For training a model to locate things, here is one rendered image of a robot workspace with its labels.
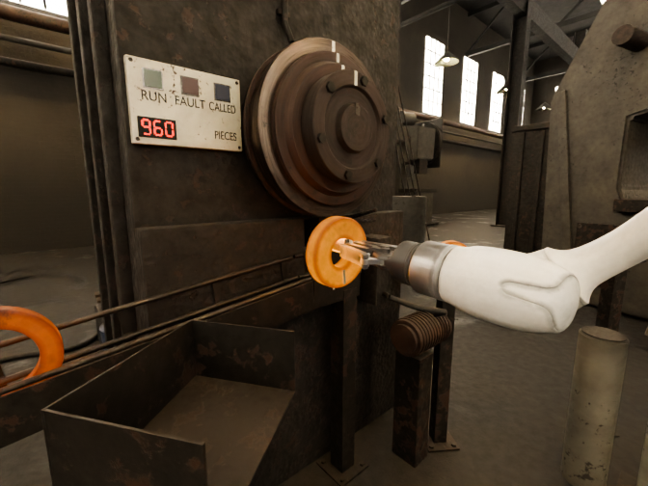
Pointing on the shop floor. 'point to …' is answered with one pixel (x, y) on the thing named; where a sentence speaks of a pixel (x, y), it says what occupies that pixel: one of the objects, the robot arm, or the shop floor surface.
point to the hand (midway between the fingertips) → (338, 244)
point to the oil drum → (412, 216)
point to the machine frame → (227, 191)
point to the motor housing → (414, 381)
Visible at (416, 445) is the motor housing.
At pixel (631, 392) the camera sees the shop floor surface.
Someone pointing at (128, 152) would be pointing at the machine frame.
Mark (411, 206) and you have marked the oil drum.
